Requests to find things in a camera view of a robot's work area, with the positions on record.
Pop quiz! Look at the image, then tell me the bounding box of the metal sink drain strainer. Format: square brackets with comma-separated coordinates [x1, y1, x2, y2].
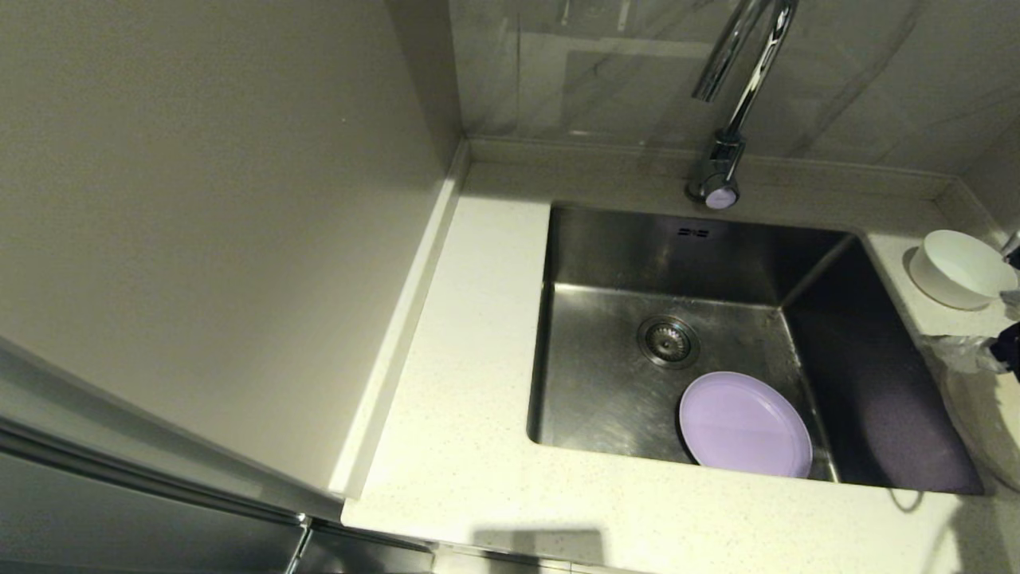
[636, 316, 700, 370]

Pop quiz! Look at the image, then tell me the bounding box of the stainless steel sink basin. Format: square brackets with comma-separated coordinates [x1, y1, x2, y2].
[526, 201, 985, 495]

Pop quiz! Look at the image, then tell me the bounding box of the grey glossy cabinet door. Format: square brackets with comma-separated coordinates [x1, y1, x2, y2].
[0, 331, 435, 574]

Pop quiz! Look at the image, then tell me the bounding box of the beige round plate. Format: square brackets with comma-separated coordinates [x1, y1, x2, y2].
[940, 368, 1020, 493]

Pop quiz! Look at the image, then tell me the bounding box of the tall beige cabinet side panel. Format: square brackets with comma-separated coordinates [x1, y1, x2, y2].
[0, 0, 467, 503]

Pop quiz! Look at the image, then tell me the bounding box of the white bowl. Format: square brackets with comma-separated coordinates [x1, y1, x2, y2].
[907, 230, 1019, 312]

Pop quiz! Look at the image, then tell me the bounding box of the purple round plate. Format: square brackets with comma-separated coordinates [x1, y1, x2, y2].
[678, 371, 814, 480]

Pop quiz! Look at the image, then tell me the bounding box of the chrome gooseneck faucet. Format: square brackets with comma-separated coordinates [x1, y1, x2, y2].
[685, 0, 800, 211]

